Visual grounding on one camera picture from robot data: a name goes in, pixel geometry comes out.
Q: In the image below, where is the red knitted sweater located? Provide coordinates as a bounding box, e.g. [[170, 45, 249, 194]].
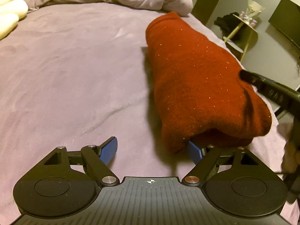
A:
[[145, 12, 272, 153]]

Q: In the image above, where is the person's right hand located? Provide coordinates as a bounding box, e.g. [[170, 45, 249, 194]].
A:
[[281, 123, 299, 174]]

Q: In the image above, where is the yellow side table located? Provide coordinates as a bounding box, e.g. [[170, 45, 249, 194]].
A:
[[222, 14, 258, 62]]

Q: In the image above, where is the black cloth on table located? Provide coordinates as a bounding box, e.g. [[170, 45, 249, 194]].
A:
[[214, 12, 240, 36]]

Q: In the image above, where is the white paper bouquet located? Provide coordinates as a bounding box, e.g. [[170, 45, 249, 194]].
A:
[[238, 0, 265, 27]]

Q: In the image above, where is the cream flower plush pillow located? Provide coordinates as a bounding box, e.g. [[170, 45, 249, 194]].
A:
[[1, 0, 29, 40]]

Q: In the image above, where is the black wall television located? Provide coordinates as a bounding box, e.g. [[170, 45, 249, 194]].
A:
[[268, 0, 300, 48]]

